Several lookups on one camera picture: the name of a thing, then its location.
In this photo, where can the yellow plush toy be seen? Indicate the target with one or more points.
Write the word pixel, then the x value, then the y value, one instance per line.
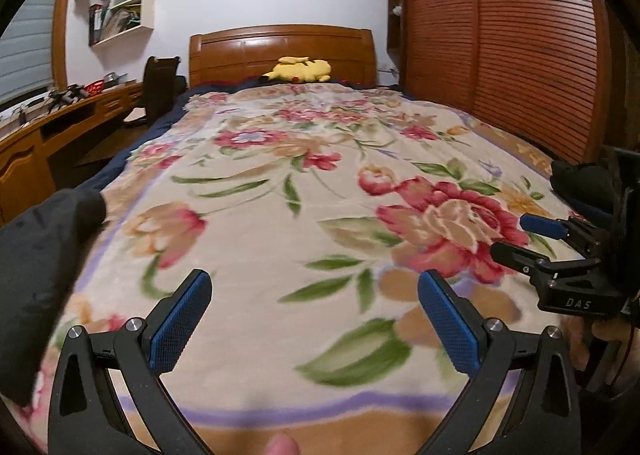
pixel 299 70

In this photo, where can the dark folded clothes pile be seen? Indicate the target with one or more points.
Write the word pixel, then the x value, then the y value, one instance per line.
pixel 605 192

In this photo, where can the grey window blind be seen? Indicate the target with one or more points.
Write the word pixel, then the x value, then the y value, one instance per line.
pixel 26 51

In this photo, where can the wooden desk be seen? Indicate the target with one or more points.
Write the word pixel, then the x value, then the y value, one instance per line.
pixel 26 177

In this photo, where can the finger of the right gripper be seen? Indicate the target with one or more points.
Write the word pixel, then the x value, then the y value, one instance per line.
pixel 576 233
pixel 528 262

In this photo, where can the red basket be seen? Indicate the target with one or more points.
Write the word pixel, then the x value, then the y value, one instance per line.
pixel 95 88

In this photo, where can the wooden corner shelf unit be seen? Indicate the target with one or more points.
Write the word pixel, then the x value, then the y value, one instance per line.
pixel 394 0

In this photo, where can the floral blanket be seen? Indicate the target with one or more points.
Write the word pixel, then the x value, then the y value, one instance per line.
pixel 314 208

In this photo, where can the black jacket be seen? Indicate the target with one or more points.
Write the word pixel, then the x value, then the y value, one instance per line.
pixel 42 250

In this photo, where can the person's right hand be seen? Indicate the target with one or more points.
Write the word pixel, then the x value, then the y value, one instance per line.
pixel 584 338

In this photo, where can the dark wooden chair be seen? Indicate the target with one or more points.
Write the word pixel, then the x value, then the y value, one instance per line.
pixel 161 86

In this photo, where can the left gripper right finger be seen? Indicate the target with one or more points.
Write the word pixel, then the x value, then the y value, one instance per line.
pixel 543 415

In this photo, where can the wooden headboard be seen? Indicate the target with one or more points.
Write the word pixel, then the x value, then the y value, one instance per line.
pixel 235 55

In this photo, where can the wooden louvered wardrobe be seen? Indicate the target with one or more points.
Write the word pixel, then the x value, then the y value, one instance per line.
pixel 540 69

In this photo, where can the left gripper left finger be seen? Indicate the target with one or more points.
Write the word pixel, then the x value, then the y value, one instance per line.
pixel 85 414

